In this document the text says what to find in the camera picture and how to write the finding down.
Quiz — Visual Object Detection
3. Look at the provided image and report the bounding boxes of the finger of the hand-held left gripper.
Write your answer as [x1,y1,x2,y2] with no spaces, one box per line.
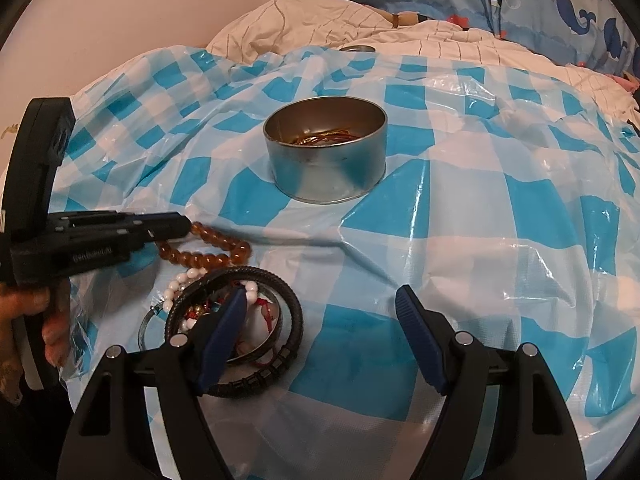
[47,211,194,235]
[112,228,190,257]

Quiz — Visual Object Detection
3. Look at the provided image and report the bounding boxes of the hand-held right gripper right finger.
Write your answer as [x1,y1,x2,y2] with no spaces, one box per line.
[395,285,586,480]

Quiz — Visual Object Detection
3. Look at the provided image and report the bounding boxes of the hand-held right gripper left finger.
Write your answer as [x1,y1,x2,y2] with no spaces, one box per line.
[56,287,251,480]

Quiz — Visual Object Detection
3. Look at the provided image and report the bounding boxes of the dark metal bangle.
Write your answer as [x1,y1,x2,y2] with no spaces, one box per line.
[167,280,284,367]

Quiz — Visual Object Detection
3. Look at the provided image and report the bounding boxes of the red braided cord bracelet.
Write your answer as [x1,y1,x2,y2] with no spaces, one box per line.
[182,282,277,361]

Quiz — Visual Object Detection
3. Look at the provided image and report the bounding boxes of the bead bracelets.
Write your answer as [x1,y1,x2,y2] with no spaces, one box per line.
[162,267,261,336]

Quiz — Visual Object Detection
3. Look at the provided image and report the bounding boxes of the amber bead bracelet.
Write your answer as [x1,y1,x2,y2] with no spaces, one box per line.
[156,220,252,269]

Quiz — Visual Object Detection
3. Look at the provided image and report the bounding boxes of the black ribbed bangle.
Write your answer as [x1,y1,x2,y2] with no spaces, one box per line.
[165,266,305,401]

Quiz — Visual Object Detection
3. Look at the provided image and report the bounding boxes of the small silver ring bangle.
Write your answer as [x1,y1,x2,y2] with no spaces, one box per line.
[138,300,176,354]

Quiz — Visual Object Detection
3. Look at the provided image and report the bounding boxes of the round metal tin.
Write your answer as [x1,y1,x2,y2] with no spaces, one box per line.
[263,96,388,205]

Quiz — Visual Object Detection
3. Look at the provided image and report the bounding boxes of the person's left hand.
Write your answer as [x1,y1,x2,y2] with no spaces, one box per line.
[0,282,71,368]

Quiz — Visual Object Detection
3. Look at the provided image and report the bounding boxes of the blue white checkered plastic sheet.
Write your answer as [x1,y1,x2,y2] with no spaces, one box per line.
[50,45,640,480]

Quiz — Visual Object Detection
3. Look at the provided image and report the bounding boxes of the thin gold bangles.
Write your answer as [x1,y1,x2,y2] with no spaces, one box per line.
[284,129,359,147]

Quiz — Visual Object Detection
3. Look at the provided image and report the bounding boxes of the white quilt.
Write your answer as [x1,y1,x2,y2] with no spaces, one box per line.
[206,0,640,126]

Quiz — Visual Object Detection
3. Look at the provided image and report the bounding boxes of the pink plastic bag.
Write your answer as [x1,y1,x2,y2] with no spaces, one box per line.
[607,72,640,94]

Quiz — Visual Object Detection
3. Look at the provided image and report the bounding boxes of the whale print blue cloth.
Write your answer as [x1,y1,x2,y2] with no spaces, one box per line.
[305,0,640,73]

